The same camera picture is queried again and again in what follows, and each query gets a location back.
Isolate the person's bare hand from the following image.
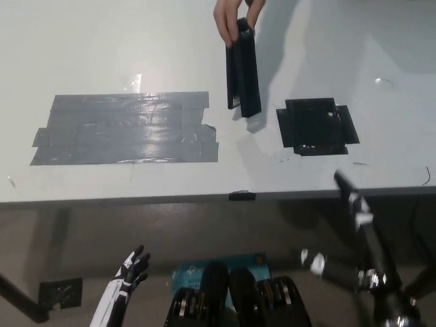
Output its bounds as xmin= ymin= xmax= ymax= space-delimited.
xmin=213 ymin=0 xmax=265 ymax=44

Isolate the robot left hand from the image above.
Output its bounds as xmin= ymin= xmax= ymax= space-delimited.
xmin=115 ymin=244 xmax=152 ymax=291

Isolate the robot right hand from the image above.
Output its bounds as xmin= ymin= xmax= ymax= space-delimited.
xmin=333 ymin=169 xmax=375 ymax=230

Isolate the black stapler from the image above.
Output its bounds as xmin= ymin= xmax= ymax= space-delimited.
xmin=224 ymin=17 xmax=262 ymax=119

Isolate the black ribbed robot torso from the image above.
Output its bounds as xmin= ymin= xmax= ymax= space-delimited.
xmin=164 ymin=261 xmax=313 ymax=327

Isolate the black tape floor patch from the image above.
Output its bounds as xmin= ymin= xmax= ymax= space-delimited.
xmin=38 ymin=277 xmax=84 ymax=309

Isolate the black tape square patch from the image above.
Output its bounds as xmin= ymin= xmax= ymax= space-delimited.
xmin=275 ymin=97 xmax=360 ymax=157

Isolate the clear tape piece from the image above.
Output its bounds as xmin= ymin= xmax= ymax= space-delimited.
xmin=116 ymin=72 xmax=144 ymax=93

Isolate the black table leg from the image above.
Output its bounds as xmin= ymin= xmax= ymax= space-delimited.
xmin=0 ymin=271 xmax=49 ymax=324

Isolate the small black tape strip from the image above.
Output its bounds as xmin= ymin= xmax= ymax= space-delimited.
xmin=228 ymin=191 xmax=257 ymax=202

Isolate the grey duct tape patch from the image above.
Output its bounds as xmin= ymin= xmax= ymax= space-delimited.
xmin=29 ymin=90 xmax=220 ymax=167

